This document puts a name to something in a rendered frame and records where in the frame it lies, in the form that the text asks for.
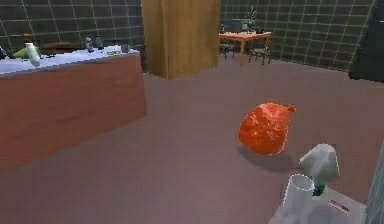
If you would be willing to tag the green lettuce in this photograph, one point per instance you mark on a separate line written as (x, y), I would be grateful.
(22, 52)

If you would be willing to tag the orange wooden dining table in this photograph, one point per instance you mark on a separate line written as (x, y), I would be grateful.
(245, 36)

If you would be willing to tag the red and white remote control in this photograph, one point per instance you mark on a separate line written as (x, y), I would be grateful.
(338, 206)

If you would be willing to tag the dark wooden chair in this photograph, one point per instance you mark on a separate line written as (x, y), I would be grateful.
(226, 49)
(261, 52)

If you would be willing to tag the black fridge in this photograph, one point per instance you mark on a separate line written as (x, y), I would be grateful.
(368, 43)

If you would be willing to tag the grey mug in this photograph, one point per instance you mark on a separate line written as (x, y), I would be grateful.
(125, 48)

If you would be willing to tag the tan wooden cabinet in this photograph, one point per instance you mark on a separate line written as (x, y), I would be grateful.
(181, 36)

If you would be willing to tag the white lamp with green base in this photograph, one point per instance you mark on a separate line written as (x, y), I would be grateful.
(321, 163)

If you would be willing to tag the purple pepper shaker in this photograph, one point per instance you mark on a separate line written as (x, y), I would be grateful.
(89, 45)

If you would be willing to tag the brown counter with white top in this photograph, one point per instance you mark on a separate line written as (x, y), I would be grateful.
(66, 106)

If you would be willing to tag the green bowl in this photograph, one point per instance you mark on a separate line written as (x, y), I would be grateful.
(113, 51)

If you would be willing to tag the white cup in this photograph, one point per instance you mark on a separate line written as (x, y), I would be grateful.
(298, 195)

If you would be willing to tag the brown bread loaf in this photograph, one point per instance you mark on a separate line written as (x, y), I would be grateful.
(56, 46)

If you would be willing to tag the white bottle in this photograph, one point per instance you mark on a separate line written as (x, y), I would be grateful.
(32, 54)

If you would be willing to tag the grey box on table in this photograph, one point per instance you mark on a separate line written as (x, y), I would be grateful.
(233, 25)

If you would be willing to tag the dark house plant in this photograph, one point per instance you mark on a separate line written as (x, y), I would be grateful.
(251, 19)

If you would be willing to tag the orange garbage bag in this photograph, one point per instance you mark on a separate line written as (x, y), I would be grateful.
(265, 130)

